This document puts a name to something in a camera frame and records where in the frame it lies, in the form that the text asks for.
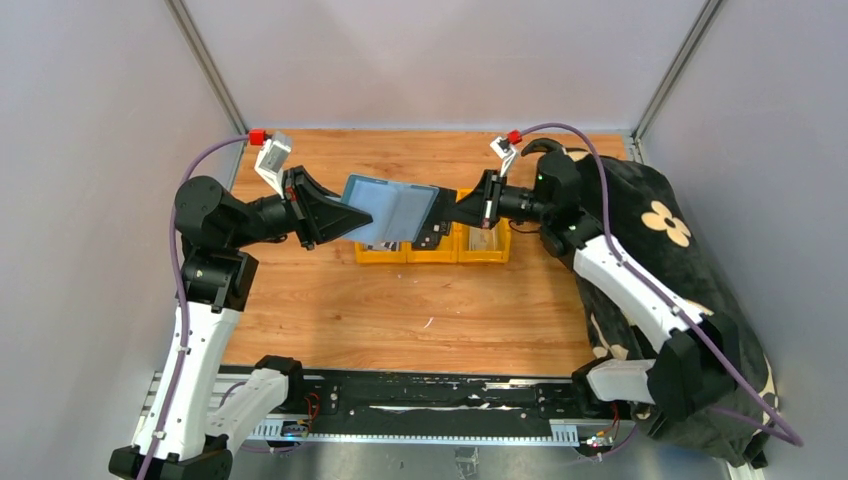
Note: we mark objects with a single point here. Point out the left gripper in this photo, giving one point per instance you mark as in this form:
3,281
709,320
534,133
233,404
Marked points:
316,212

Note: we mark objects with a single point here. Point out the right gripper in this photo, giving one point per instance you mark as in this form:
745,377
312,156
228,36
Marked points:
482,206

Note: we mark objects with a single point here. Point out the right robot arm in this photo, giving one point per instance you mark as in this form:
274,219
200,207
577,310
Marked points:
697,356

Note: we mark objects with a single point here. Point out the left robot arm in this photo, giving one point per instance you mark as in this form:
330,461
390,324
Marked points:
199,318

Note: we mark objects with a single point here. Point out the gold cards stack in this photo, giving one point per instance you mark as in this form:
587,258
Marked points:
483,240

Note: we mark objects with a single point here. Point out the black cards stack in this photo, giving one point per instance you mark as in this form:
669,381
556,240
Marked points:
432,232

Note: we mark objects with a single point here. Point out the white grey cards stack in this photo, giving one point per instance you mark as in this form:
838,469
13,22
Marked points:
383,247

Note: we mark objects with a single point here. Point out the right yellow bin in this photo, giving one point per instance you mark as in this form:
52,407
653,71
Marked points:
498,257

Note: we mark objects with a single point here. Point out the middle yellow bin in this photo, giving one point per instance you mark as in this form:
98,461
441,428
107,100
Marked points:
447,253

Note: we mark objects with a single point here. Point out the black floral plush blanket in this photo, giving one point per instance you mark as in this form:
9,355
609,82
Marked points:
647,221

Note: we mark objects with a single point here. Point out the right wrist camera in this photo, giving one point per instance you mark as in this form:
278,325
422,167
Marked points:
506,152

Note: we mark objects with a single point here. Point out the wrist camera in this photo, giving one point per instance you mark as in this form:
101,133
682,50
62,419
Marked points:
506,152
271,158

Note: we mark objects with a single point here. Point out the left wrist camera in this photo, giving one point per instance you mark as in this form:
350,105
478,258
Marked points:
271,158

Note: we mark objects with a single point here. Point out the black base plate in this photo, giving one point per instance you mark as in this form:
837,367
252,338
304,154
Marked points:
441,408

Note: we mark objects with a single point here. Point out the aluminium frame rail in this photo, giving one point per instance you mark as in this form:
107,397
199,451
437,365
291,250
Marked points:
277,410

